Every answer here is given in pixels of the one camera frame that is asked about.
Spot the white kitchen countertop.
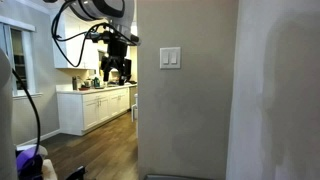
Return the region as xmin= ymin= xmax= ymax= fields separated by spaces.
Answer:
xmin=55 ymin=83 xmax=138 ymax=95

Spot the purple object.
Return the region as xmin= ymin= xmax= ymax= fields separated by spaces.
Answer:
xmin=15 ymin=145 xmax=45 ymax=180

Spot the dark bottle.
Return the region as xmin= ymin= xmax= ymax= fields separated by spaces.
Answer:
xmin=71 ymin=76 xmax=79 ymax=91

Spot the thick black hanging cable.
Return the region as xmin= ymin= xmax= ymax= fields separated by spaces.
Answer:
xmin=11 ymin=67 xmax=42 ymax=158

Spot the white rocker light switch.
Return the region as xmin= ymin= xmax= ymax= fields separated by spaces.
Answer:
xmin=170 ymin=49 xmax=178 ymax=66
xmin=162 ymin=49 xmax=170 ymax=66

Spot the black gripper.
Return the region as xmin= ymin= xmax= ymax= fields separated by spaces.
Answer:
xmin=100 ymin=31 xmax=130 ymax=86

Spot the white chair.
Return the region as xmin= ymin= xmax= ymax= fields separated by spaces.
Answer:
xmin=131 ymin=93 xmax=139 ymax=123

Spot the black kitchen appliance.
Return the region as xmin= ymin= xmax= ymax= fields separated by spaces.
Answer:
xmin=123 ymin=58 xmax=133 ymax=83

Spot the white double switch wall plate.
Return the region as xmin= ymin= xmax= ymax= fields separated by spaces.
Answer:
xmin=159 ymin=46 xmax=182 ymax=70

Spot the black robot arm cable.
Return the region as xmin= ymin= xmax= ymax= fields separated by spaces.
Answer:
xmin=50 ymin=0 xmax=141 ymax=68

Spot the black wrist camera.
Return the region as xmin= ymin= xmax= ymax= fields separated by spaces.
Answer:
xmin=85 ymin=29 xmax=112 ymax=44

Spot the white kitchen cabinet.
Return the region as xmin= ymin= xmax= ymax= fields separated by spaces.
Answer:
xmin=52 ymin=9 xmax=108 ymax=71
xmin=56 ymin=86 xmax=132 ymax=137

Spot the white framed window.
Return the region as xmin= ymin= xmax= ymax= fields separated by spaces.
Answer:
xmin=0 ymin=15 xmax=44 ymax=100

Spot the white upper kitchen cabinet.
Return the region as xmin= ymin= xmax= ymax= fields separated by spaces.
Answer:
xmin=52 ymin=9 xmax=108 ymax=71

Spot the beige cushion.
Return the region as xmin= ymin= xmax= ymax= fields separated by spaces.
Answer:
xmin=41 ymin=158 xmax=59 ymax=180

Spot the green kettle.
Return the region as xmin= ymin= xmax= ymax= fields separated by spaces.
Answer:
xmin=92 ymin=76 xmax=102 ymax=89

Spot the white lower kitchen cabinet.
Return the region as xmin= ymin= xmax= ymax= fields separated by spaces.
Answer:
xmin=56 ymin=86 xmax=132 ymax=137

